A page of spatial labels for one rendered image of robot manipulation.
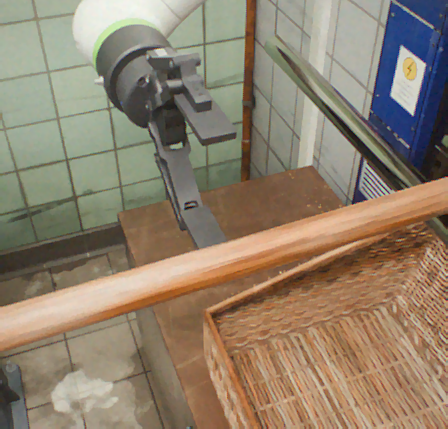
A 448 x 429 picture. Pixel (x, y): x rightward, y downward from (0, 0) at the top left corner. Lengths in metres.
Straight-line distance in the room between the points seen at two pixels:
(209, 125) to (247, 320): 0.64
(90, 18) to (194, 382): 0.66
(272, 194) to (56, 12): 0.74
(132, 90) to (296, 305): 0.59
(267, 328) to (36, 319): 0.73
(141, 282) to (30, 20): 1.31
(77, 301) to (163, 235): 0.94
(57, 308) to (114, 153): 1.52
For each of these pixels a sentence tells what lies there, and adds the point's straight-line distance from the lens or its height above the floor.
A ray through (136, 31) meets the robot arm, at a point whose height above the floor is 1.23.
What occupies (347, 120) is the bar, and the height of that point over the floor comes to 1.17.
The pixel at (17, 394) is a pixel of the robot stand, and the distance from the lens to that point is 1.82.
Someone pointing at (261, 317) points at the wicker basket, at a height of 0.67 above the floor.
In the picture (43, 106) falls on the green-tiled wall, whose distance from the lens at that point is 1.79.
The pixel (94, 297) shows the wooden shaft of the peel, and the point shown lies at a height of 1.20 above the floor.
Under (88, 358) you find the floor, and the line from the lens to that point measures 1.88.
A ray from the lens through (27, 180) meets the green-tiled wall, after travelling 1.93.
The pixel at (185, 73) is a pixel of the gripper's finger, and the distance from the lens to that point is 0.52.
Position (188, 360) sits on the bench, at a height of 0.58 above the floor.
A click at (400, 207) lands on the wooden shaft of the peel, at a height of 1.20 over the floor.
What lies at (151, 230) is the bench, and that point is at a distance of 1.37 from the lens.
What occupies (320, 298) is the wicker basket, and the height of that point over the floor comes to 0.68.
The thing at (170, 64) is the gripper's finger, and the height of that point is 1.28.
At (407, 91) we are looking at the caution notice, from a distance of 1.16.
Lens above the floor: 1.53
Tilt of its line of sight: 42 degrees down
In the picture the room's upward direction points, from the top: straight up
